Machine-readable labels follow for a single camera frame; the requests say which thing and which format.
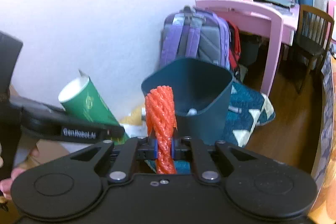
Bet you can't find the patchwork quilt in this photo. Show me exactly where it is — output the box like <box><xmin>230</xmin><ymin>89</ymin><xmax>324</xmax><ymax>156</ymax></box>
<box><xmin>119</xmin><ymin>81</ymin><xmax>276</xmax><ymax>174</ymax></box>

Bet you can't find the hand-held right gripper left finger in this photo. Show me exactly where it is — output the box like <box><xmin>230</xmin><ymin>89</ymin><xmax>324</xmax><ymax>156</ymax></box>
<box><xmin>70</xmin><ymin>136</ymin><xmax>158</xmax><ymax>184</ymax></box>

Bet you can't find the pink desk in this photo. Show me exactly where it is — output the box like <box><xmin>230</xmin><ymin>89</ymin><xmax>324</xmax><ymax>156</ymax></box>
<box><xmin>196</xmin><ymin>0</ymin><xmax>300</xmax><ymax>96</ymax></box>

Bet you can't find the green paper cup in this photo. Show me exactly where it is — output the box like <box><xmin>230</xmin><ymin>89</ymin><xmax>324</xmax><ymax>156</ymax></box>
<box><xmin>58</xmin><ymin>69</ymin><xmax>130</xmax><ymax>146</ymax></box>

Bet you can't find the person's left hand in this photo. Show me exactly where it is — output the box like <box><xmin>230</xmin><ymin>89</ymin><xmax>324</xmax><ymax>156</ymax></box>
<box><xmin>0</xmin><ymin>167</ymin><xmax>27</xmax><ymax>200</ymax></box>

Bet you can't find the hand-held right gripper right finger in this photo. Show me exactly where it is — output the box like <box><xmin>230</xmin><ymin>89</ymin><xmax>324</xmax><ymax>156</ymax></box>
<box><xmin>172</xmin><ymin>136</ymin><xmax>260</xmax><ymax>184</ymax></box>

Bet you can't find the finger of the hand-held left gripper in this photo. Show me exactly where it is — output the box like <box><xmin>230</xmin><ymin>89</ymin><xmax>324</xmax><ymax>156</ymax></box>
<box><xmin>105</xmin><ymin>125</ymin><xmax>126</xmax><ymax>139</ymax></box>

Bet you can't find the dark wooden chair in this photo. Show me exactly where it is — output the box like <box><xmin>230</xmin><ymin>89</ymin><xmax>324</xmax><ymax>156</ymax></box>
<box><xmin>289</xmin><ymin>4</ymin><xmax>335</xmax><ymax>94</ymax></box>

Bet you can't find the orange foam net sleeve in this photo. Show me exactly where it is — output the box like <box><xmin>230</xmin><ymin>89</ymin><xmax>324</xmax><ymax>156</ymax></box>
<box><xmin>145</xmin><ymin>84</ymin><xmax>178</xmax><ymax>175</ymax></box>

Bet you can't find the pink white bed headboard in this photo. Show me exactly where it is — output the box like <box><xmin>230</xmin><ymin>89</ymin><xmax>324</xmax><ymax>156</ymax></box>
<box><xmin>327</xmin><ymin>0</ymin><xmax>336</xmax><ymax>43</ymax></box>

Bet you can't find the red bag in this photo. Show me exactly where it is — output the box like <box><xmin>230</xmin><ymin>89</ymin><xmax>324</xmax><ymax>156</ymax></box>
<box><xmin>227</xmin><ymin>21</ymin><xmax>241</xmax><ymax>71</ymax></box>

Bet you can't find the purple grey backpack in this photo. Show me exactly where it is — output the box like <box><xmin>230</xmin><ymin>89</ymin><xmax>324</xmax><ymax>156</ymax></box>
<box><xmin>159</xmin><ymin>5</ymin><xmax>231</xmax><ymax>73</ymax></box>

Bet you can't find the dark teal trash bin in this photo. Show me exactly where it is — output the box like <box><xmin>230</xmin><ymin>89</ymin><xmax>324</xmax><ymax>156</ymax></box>
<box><xmin>141</xmin><ymin>57</ymin><xmax>234</xmax><ymax>147</ymax></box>

